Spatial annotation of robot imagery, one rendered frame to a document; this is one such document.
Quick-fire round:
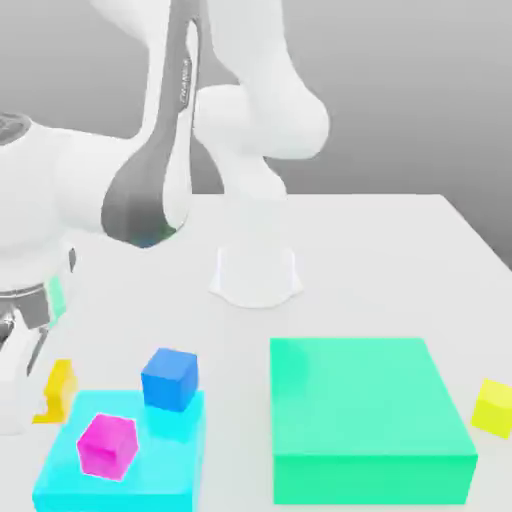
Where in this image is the small yellow cube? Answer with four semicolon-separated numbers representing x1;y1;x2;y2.
470;378;512;440

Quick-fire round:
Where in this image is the large cyan box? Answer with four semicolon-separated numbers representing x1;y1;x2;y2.
31;389;207;512

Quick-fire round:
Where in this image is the small magenta cube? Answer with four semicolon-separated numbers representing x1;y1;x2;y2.
76;412;140;482

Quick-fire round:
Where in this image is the small orange cube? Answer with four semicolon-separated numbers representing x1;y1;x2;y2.
31;358;78;425

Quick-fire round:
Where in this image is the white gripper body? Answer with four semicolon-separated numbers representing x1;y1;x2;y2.
0;324;52;437

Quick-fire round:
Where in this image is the small blue cube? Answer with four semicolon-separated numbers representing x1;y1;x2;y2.
140;347;200;414

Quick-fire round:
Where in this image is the large green box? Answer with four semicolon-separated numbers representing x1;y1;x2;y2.
269;337;479;507

